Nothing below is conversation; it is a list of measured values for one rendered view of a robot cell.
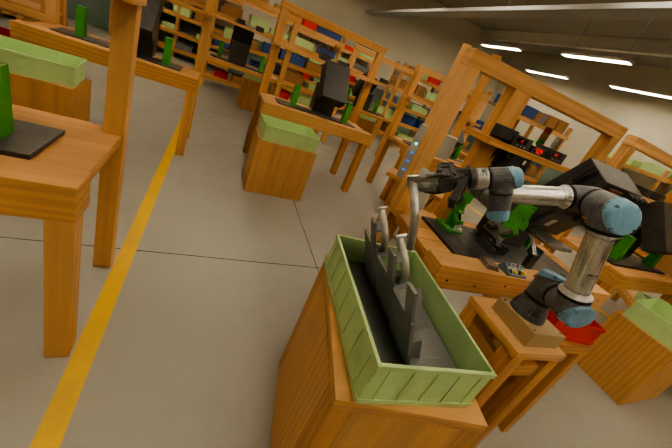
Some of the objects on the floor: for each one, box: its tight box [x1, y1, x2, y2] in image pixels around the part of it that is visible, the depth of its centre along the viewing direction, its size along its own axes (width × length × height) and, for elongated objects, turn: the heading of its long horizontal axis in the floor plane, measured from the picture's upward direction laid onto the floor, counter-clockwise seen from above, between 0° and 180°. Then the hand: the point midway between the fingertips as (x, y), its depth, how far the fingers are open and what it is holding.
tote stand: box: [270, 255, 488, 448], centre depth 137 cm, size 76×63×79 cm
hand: (414, 184), depth 108 cm, fingers closed on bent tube, 3 cm apart
